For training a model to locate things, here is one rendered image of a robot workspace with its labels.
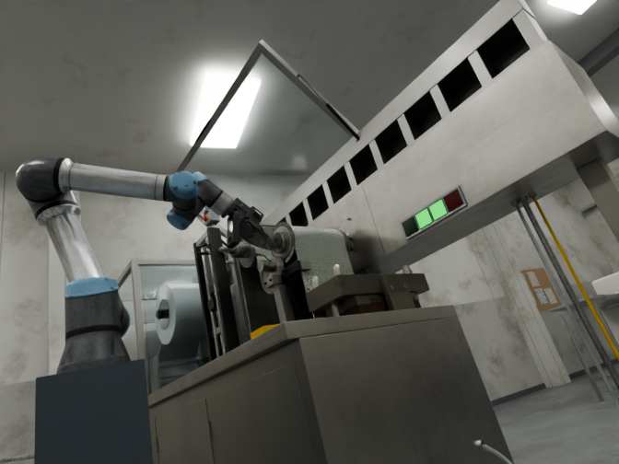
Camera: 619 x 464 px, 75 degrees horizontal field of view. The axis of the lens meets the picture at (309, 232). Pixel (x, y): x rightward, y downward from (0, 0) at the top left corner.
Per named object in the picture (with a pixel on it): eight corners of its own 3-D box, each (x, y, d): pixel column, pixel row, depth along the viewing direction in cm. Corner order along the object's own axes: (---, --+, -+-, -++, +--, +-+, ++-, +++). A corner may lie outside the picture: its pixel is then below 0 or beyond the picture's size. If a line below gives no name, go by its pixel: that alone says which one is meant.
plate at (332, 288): (309, 312, 122) (304, 293, 124) (395, 305, 147) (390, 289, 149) (343, 295, 111) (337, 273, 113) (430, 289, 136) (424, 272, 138)
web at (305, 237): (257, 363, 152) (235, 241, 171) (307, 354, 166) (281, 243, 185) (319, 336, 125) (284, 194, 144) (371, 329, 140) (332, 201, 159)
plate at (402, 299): (389, 311, 119) (378, 276, 123) (411, 309, 125) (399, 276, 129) (395, 309, 117) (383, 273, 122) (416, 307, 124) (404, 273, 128)
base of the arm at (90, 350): (52, 377, 83) (52, 329, 87) (60, 386, 95) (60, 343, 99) (132, 362, 90) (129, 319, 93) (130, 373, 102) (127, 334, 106)
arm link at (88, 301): (56, 331, 89) (56, 273, 94) (74, 342, 101) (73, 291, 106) (116, 321, 93) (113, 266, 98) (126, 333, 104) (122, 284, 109)
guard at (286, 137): (169, 190, 229) (170, 189, 229) (239, 244, 240) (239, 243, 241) (262, 50, 157) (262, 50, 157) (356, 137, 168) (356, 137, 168)
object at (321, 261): (308, 300, 129) (295, 248, 136) (359, 296, 144) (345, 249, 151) (309, 299, 129) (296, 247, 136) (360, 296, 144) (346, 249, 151)
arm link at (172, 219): (162, 206, 120) (184, 180, 126) (165, 223, 130) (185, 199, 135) (184, 220, 120) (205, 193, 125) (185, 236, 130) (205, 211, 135)
